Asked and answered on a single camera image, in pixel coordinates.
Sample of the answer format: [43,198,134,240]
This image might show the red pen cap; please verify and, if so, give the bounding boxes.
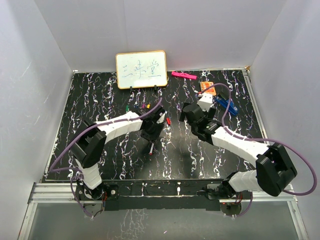
[166,117,171,125]

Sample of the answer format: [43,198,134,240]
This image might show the red pen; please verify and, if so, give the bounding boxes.
[149,142,155,155]

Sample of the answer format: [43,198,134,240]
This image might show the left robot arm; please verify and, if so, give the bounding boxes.
[70,105,167,200]

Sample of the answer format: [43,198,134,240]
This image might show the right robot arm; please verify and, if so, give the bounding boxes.
[179,102,298,199]

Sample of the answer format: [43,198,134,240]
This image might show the blue stapler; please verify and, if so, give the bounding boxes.
[216,92,238,116]

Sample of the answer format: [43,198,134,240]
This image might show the pink plastic clip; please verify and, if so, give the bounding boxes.
[171,71,197,80]

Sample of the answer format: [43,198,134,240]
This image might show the black front mounting bar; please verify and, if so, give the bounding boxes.
[102,179,227,211]

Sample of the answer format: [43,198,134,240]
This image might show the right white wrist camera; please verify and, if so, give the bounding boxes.
[197,93,214,112]

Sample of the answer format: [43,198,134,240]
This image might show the white board with yellow frame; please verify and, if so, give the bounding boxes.
[115,50,168,90]

